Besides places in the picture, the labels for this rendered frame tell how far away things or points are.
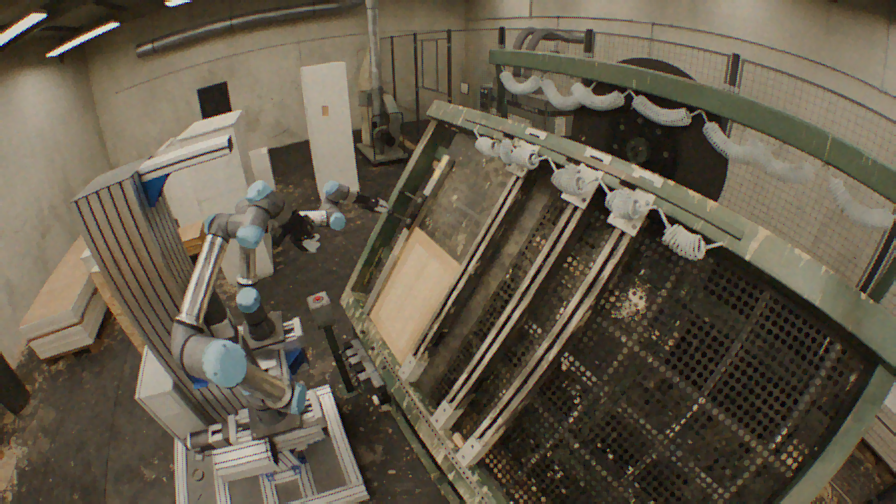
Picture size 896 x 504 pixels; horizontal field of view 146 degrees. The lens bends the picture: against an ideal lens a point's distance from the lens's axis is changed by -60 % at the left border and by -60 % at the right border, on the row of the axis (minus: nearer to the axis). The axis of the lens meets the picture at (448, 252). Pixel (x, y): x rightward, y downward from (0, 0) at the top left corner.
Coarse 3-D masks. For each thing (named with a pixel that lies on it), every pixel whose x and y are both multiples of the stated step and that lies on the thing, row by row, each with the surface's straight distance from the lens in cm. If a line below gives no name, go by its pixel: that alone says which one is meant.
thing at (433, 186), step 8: (448, 160) 172; (440, 168) 173; (448, 168) 173; (432, 176) 175; (440, 176) 172; (432, 184) 173; (440, 184) 174; (424, 192) 176; (432, 192) 173; (432, 200) 175; (424, 208) 174; (416, 224) 176; (408, 232) 176; (400, 240) 179; (408, 240) 178; (400, 248) 178; (392, 256) 182; (392, 264) 181; (384, 272) 185; (384, 280) 184; (376, 288) 188; (376, 296) 188; (368, 304) 193; (368, 312) 193
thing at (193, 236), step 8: (192, 224) 546; (200, 224) 534; (184, 232) 533; (192, 232) 521; (200, 232) 516; (184, 240) 507; (192, 240) 504; (200, 240) 505; (192, 248) 509; (200, 248) 507
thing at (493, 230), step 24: (504, 144) 121; (528, 144) 133; (504, 192) 135; (528, 192) 137; (504, 216) 133; (480, 240) 136; (480, 264) 137; (456, 288) 139; (456, 312) 144; (432, 336) 146; (408, 360) 156
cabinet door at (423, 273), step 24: (432, 240) 164; (408, 264) 173; (432, 264) 160; (456, 264) 148; (384, 288) 186; (408, 288) 170; (432, 288) 157; (384, 312) 183; (408, 312) 167; (432, 312) 154; (384, 336) 181; (408, 336) 166
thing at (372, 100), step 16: (368, 64) 717; (368, 80) 709; (368, 96) 710; (384, 96) 697; (368, 112) 710; (400, 112) 648; (368, 128) 726; (384, 128) 671; (368, 144) 735; (384, 144) 667; (384, 160) 658
